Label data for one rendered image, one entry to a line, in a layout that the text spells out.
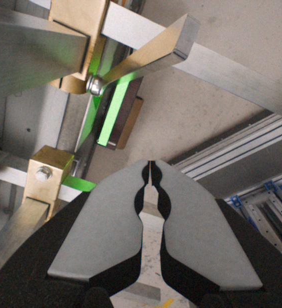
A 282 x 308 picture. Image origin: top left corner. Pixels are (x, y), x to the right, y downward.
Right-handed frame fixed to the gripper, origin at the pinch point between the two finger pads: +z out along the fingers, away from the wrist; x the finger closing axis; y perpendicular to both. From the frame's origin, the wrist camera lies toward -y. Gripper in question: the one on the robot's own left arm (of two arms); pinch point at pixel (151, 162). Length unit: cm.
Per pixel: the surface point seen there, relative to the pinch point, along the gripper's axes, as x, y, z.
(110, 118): -7.7, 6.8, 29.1
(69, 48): -6.9, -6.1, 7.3
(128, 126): -9, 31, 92
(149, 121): 2, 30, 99
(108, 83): -3.7, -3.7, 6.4
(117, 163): -16, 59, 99
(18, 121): -33, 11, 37
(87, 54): -6.8, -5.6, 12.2
